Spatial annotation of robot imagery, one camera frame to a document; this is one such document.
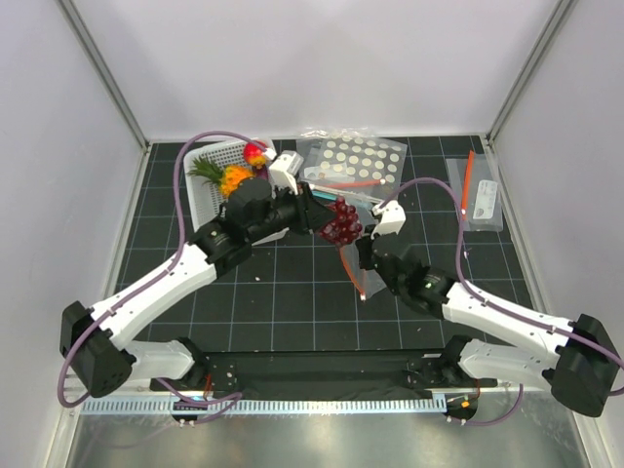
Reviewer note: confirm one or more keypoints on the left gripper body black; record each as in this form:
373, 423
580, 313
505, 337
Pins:
283, 213

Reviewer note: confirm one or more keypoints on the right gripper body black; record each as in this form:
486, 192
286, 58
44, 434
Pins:
368, 259

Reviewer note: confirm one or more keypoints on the orange zipper clear bag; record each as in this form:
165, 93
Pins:
366, 282

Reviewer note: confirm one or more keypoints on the red grape bunch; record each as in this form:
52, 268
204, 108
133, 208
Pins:
345, 228

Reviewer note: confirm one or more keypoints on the orange toy pineapple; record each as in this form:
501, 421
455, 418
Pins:
226, 179

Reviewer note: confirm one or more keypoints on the white perforated plastic basket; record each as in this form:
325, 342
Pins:
204, 199

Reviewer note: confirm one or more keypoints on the red yellow apple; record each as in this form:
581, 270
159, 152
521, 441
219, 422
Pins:
253, 154

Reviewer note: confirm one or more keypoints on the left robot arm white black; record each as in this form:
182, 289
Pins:
99, 342

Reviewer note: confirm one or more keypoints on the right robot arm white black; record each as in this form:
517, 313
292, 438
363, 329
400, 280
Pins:
574, 360

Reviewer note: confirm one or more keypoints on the blue zipper clear bag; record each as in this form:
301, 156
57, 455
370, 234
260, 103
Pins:
349, 197

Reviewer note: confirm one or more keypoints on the polka dot zip bag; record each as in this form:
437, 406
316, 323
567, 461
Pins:
352, 161

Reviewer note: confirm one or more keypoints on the right orange zipper bag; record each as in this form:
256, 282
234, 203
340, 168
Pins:
475, 181

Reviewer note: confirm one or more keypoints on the purple eggplant toy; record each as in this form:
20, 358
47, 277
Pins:
261, 172

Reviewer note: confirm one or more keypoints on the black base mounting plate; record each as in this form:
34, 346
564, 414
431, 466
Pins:
377, 375

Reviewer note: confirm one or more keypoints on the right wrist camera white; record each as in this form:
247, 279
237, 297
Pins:
390, 218

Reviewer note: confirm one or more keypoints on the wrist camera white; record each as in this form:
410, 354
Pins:
390, 218
284, 169

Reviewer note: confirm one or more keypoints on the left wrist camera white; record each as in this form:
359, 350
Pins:
284, 169

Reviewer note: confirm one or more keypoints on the perforated metal cable rail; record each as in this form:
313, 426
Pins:
171, 405

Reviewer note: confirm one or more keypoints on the left aluminium frame post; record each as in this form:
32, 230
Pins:
90, 48

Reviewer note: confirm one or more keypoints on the aluminium frame post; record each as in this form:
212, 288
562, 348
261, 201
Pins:
545, 39
90, 48

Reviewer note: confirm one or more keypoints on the right aluminium frame post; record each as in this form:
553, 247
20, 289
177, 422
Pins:
545, 39

